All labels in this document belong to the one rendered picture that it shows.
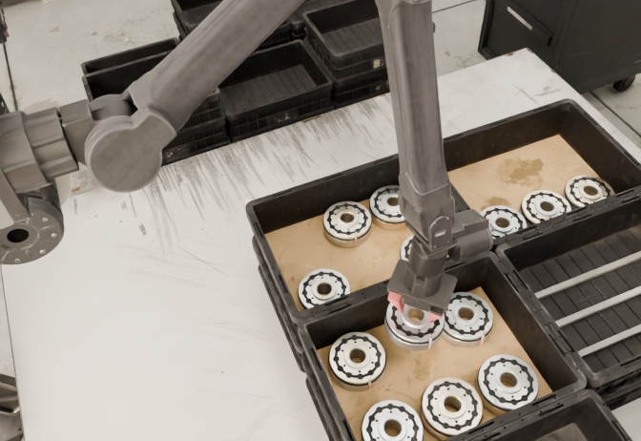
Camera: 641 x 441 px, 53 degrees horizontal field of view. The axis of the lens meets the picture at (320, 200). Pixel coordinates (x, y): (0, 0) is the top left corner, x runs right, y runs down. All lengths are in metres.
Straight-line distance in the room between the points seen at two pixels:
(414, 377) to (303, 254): 0.35
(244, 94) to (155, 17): 1.33
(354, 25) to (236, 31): 1.87
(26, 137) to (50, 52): 2.91
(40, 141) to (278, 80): 1.83
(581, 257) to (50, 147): 1.06
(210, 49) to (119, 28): 2.95
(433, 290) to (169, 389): 0.61
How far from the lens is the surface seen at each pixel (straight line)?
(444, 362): 1.24
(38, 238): 1.13
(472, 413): 1.17
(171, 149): 2.22
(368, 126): 1.81
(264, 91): 2.45
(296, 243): 1.37
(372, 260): 1.34
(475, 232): 1.02
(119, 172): 0.72
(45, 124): 0.73
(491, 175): 1.53
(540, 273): 1.38
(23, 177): 0.72
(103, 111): 0.75
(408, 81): 0.82
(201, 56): 0.71
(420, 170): 0.89
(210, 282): 1.50
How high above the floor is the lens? 1.92
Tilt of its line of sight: 49 degrees down
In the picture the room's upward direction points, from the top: 3 degrees counter-clockwise
